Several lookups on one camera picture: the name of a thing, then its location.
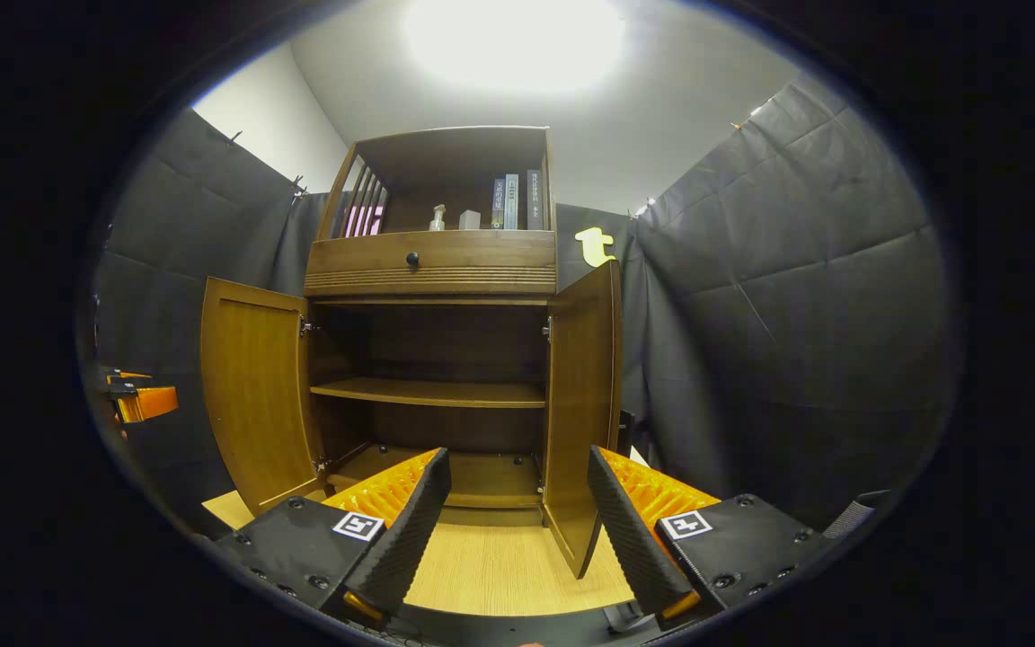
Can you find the large ceiling light panel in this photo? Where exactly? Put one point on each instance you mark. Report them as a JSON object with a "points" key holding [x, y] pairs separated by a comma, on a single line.
{"points": [[517, 40]]}

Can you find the small white box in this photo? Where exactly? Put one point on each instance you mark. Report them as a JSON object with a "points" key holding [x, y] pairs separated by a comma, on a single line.
{"points": [[469, 221]]}

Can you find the grey book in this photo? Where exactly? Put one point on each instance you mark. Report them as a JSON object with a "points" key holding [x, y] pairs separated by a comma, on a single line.
{"points": [[511, 202]]}

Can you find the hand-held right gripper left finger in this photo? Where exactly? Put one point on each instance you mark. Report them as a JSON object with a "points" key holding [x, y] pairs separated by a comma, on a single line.
{"points": [[410, 535]]}

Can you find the dark blue book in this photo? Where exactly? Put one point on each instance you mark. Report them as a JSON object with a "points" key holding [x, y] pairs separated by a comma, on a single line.
{"points": [[499, 204]]}

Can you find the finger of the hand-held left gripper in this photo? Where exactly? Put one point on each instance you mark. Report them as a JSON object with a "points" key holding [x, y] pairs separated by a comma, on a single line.
{"points": [[154, 403]]}

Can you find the wooden shoe cabinet door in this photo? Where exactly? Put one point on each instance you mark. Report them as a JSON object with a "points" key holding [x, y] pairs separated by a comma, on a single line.
{"points": [[580, 404], [252, 395]]}

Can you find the wooden inner shelf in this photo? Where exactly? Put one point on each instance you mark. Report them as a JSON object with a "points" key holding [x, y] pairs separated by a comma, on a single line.
{"points": [[428, 393]]}

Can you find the wooden double-door shoe cabinet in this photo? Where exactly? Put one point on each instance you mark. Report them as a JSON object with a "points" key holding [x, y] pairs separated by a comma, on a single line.
{"points": [[455, 153]]}

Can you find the black backdrop cloth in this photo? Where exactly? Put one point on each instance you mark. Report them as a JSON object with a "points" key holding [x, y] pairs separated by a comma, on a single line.
{"points": [[796, 314]]}

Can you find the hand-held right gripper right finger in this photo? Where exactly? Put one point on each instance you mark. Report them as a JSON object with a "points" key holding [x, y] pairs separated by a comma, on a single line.
{"points": [[625, 535]]}

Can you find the white pump bottle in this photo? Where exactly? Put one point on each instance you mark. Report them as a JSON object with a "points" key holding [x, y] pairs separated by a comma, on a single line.
{"points": [[437, 219]]}

